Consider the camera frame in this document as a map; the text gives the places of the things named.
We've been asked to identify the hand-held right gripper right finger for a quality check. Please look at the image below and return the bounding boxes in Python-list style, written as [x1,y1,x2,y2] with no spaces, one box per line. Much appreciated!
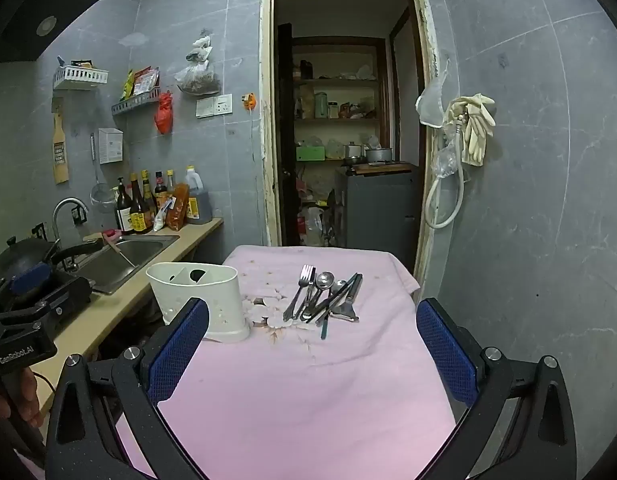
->
[416,297,578,480]

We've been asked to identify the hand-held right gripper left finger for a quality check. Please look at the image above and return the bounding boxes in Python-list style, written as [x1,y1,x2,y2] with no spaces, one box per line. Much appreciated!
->
[45,297,212,480]

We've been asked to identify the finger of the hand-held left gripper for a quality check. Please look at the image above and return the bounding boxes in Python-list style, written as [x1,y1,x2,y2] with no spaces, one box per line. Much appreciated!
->
[18,277,95,332]
[0,262,54,307]

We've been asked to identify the white plastic utensil holder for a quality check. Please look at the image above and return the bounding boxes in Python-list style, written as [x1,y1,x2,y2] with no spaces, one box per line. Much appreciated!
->
[146,261,252,345]

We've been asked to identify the steel peeler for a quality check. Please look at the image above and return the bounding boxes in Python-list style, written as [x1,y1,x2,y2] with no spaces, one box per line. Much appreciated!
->
[331,275,363,322]

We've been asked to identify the steel fork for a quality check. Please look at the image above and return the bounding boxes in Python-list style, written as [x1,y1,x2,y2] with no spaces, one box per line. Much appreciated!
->
[282,265,317,322]

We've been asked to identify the person's left hand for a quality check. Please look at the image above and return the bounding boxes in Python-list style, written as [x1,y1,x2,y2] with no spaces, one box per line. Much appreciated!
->
[0,366,46,431]

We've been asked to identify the black wok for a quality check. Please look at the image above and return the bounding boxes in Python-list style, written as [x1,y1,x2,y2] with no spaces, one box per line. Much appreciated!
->
[0,236,104,281]

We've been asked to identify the beige kitchen counter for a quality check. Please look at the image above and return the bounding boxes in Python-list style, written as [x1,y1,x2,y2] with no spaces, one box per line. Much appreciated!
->
[33,217,224,411]

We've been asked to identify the steel faucet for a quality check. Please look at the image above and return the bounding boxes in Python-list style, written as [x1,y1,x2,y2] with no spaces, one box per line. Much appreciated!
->
[51,197,90,256]

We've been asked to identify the steel kitchen sink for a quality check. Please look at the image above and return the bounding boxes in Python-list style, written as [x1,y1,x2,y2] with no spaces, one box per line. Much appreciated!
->
[71,234,182,296]

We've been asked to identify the dark bottle white label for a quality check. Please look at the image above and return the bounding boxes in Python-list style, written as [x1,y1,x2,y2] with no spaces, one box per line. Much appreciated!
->
[113,176,135,234]

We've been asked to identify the soy sauce bottle yellow label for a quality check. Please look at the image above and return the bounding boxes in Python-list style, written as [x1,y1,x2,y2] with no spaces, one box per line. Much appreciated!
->
[128,173,152,235]

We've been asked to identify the steel mesh strainer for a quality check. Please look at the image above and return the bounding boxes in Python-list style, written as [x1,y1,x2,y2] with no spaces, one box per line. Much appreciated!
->
[90,132,114,213]

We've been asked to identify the white blue packet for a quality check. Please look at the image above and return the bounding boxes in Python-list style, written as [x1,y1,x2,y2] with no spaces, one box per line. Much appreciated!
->
[152,199,175,233]

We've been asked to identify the small steel spoon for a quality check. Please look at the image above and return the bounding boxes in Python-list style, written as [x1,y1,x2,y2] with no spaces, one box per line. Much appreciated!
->
[313,280,347,323]

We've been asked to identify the dark bottle yellow cap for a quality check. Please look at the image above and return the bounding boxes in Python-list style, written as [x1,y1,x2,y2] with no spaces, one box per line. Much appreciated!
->
[141,170,156,216]

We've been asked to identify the wooden grater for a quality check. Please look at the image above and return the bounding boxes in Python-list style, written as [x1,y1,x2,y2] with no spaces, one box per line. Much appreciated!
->
[51,110,70,185]

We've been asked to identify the orange seasoning packet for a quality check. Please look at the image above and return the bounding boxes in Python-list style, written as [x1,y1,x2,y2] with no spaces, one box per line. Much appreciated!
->
[166,183,190,231]

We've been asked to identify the large steel spoon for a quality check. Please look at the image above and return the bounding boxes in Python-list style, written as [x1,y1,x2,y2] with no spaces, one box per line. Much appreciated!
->
[301,271,335,321]

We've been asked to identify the large clear oil jug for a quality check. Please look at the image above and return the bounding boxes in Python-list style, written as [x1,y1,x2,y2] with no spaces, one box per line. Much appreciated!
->
[184,165,213,225]

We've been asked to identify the grey cabinet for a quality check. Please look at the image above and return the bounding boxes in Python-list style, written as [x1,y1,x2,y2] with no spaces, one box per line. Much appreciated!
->
[335,164,422,263]

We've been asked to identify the clear plastic bag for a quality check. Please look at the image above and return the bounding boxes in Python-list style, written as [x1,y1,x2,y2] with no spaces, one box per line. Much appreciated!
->
[435,132,462,181]

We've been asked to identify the red plastic bag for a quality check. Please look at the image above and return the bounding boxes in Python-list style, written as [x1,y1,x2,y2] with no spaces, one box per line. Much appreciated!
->
[155,91,175,135]

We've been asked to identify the seasoning packets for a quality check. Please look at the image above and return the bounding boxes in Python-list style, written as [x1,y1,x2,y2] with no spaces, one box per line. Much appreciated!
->
[119,66,160,101]

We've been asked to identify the cream rubber gloves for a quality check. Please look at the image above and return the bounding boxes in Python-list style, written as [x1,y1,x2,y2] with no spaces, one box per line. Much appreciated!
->
[449,92,497,167]

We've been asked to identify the plastic bag of dried goods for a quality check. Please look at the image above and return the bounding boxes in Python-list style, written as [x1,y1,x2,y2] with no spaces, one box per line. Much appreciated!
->
[174,30,222,96]

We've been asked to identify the wooden shelf unit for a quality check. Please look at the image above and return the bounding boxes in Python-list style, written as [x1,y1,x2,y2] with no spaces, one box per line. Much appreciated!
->
[291,37,389,166]

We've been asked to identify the black range hood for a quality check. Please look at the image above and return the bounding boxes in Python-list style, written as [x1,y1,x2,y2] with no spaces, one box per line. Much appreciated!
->
[0,0,104,65]

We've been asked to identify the teal handled knife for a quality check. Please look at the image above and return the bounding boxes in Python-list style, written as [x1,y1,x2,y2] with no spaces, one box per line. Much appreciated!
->
[320,287,339,341]

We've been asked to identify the white hose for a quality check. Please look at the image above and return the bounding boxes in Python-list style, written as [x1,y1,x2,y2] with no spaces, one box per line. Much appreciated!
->
[425,115,467,230]

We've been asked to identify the white wall box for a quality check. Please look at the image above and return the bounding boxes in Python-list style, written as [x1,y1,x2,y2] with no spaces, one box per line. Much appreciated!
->
[97,127,124,165]

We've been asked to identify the grey wall rack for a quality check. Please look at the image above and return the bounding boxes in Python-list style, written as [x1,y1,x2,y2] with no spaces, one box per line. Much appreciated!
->
[111,88,162,116]

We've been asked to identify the white wall basket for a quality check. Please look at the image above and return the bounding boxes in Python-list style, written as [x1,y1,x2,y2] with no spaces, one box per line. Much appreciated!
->
[52,56,110,91]

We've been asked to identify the white wall socket panel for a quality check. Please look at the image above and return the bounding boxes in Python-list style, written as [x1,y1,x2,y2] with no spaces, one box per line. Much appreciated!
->
[196,93,233,119]

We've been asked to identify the wooden door frame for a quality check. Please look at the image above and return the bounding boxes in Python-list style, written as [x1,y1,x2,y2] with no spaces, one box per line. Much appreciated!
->
[260,0,437,286]

